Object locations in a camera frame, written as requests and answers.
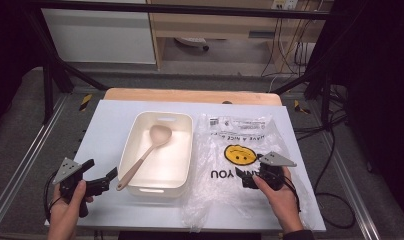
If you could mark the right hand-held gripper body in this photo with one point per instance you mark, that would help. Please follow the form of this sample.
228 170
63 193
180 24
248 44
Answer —
276 160

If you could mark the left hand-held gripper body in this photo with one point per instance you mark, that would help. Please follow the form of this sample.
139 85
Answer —
68 168

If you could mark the clear smiley plastic bag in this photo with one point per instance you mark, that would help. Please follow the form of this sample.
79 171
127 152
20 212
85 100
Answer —
220 193

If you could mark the cream plastic bin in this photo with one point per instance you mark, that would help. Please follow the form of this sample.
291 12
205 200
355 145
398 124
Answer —
170 166

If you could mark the beige serving spoon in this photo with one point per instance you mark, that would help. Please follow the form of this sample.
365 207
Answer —
158 135

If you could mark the person's right hand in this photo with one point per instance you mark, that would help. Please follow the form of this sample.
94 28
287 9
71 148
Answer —
285 203

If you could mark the person's left hand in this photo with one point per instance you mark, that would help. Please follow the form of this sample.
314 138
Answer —
65 213

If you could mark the black metal stand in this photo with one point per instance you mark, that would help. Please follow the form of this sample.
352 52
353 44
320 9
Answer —
325 96
48 86

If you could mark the light wooden table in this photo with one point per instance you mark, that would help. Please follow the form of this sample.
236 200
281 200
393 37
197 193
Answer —
190 96

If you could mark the black curtain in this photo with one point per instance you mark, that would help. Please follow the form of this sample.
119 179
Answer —
380 83
10 50

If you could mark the white cabinet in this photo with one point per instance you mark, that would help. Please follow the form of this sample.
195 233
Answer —
100 36

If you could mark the white chair base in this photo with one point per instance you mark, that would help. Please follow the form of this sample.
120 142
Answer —
191 41

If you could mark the wooden desk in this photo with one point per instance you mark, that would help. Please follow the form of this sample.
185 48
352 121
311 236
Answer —
203 25

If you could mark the metal floor rail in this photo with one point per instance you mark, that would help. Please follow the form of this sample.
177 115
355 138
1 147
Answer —
353 193
23 160

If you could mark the white wall socket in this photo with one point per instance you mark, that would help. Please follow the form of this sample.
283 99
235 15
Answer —
285 4

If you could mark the black frame bar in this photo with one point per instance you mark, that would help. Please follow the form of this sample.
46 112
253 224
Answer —
190 10

